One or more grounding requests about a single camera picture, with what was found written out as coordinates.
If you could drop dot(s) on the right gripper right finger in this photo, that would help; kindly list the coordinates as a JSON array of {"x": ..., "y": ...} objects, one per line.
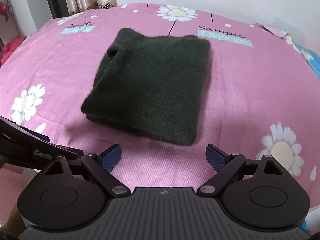
[{"x": 227, "y": 168}]

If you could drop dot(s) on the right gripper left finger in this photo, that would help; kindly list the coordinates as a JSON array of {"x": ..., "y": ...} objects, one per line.
[{"x": 99, "y": 168}]

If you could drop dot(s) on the dark green knit sweater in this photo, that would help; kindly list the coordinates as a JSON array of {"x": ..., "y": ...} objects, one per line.
[{"x": 151, "y": 86}]

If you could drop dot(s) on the pink floral bed sheet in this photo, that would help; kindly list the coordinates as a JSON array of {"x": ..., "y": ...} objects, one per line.
[{"x": 262, "y": 97}]

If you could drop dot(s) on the red cloth pile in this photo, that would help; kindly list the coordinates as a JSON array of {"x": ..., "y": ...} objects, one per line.
[{"x": 10, "y": 47}]

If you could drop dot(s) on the colourful cartoon pillow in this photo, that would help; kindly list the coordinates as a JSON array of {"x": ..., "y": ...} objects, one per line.
[{"x": 310, "y": 56}]

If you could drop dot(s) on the red hanging ornament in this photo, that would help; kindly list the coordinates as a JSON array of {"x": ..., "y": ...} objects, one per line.
[{"x": 5, "y": 9}]

